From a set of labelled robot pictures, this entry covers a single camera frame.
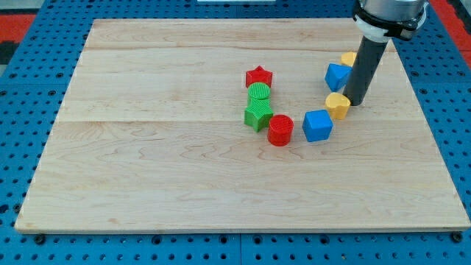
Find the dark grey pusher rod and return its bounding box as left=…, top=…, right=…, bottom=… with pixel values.
left=343, top=37, right=387, bottom=106

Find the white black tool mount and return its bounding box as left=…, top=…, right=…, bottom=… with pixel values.
left=353, top=2, right=428, bottom=43

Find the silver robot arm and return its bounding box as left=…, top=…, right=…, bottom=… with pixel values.
left=343, top=0, right=429, bottom=106

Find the red star block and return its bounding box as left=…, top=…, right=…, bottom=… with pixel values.
left=245, top=66, right=273, bottom=88

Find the green star block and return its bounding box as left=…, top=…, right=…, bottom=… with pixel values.
left=244, top=99, right=274, bottom=132

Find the yellow block behind rod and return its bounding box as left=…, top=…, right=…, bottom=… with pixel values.
left=340, top=52, right=357, bottom=67

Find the blue triangular block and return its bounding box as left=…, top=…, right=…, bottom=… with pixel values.
left=325, top=63, right=353, bottom=92

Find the blue cube block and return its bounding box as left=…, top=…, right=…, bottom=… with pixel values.
left=302, top=110, right=333, bottom=142

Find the green cylinder block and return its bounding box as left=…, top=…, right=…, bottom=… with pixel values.
left=247, top=82, right=271, bottom=100

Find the red cylinder block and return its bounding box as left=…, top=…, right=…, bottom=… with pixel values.
left=267, top=114, right=294, bottom=146

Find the wooden board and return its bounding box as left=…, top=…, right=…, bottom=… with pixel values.
left=15, top=18, right=470, bottom=234

